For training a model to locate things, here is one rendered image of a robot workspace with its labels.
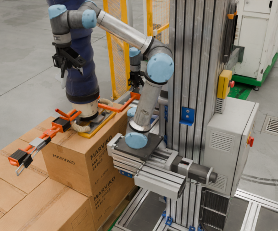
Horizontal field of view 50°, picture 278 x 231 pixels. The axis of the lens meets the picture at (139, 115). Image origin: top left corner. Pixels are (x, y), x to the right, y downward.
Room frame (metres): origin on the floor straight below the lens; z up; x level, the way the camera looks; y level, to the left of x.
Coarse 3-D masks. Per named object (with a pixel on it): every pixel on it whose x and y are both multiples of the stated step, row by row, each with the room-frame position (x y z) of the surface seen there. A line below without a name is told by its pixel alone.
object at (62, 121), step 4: (60, 116) 1.61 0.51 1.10; (56, 120) 1.59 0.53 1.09; (60, 120) 1.59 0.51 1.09; (64, 120) 1.58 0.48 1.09; (68, 120) 1.58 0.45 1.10; (52, 124) 1.54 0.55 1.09; (56, 124) 1.53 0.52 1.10; (60, 124) 1.54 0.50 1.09; (64, 124) 1.53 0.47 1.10; (68, 124) 1.56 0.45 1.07; (56, 128) 1.53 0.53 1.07; (64, 128) 1.53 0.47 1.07; (68, 128) 1.55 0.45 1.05
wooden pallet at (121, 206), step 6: (132, 192) 1.83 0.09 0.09; (126, 198) 1.81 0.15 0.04; (132, 198) 1.83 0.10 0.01; (120, 204) 1.76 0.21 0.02; (126, 204) 1.76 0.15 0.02; (114, 210) 1.61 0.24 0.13; (120, 210) 1.70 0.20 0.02; (108, 216) 1.55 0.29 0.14; (114, 216) 1.64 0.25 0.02; (108, 222) 1.58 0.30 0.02; (102, 228) 1.53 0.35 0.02; (108, 228) 1.53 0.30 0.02
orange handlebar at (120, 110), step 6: (126, 102) 1.78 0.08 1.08; (108, 108) 1.72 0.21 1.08; (114, 108) 1.71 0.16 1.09; (120, 108) 1.70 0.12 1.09; (78, 114) 1.67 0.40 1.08; (54, 126) 1.53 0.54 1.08; (48, 132) 1.46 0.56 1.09; (54, 132) 1.46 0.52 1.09; (42, 138) 1.43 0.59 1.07; (30, 150) 1.31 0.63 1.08; (12, 162) 1.22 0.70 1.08
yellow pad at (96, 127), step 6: (102, 114) 1.78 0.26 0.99; (108, 114) 1.81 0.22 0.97; (114, 114) 1.83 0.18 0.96; (102, 120) 1.74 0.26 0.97; (108, 120) 1.76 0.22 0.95; (90, 126) 1.66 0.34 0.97; (96, 126) 1.66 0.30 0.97; (78, 132) 1.61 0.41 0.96; (84, 132) 1.61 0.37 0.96; (90, 132) 1.60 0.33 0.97
